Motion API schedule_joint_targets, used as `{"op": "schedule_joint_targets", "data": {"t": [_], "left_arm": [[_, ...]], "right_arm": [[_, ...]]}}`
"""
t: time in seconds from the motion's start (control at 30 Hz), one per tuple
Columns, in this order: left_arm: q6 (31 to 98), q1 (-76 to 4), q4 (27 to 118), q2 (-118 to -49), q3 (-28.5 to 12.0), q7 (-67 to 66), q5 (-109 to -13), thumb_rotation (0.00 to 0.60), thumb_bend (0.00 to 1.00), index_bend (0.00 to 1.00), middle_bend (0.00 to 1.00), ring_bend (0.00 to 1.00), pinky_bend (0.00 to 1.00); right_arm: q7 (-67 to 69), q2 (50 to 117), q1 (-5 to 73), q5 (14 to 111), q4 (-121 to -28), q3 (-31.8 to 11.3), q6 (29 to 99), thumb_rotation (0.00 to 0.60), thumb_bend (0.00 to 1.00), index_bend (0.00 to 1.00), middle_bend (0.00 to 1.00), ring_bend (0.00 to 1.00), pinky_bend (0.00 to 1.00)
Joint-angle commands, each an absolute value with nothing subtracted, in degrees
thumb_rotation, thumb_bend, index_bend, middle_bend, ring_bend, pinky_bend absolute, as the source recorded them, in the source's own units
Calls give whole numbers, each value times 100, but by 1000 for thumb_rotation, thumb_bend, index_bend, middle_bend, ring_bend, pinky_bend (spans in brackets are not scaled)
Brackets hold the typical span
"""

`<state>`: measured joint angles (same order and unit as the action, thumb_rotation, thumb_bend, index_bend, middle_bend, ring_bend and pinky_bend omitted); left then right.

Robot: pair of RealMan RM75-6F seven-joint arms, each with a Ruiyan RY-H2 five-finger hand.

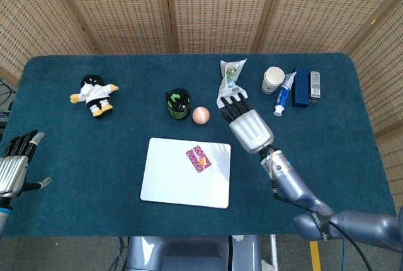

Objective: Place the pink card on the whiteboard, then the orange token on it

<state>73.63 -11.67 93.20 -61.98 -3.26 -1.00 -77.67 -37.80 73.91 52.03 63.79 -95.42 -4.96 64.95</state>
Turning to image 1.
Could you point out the penguin plush toy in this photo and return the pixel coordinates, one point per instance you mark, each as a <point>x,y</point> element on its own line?
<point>94,94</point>

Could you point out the black mesh pen holder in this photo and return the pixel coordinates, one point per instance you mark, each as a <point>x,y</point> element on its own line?
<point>185,108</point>

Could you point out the woven folding screen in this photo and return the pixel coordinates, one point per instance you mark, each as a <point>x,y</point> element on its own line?
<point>217,9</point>

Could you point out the white snack bag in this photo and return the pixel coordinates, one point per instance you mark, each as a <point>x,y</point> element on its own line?
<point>230,78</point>

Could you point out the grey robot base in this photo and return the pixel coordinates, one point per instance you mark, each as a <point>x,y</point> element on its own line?
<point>176,255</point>

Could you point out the blue white toothpaste tube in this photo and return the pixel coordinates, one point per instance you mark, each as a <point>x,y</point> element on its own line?
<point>281,96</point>

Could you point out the white table leg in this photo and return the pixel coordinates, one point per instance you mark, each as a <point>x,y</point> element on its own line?
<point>274,252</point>

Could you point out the white rectangular board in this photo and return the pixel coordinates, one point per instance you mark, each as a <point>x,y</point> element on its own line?
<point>170,176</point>

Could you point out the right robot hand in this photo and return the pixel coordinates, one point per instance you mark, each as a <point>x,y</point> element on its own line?
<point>252,129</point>

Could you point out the copper pink ball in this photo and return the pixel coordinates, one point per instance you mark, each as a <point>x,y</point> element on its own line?
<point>201,115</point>

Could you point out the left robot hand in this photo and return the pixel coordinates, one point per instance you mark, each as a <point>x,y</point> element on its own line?
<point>11,173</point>

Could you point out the blue felt table cover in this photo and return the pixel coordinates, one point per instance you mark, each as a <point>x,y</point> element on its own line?
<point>94,164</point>

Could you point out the white paper cup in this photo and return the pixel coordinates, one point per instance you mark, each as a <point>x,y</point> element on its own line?
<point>272,78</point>

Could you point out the small grey black box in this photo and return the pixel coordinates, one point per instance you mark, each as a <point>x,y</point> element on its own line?
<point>315,85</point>

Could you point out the navy blue box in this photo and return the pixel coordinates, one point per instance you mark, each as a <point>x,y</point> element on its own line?
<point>301,88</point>

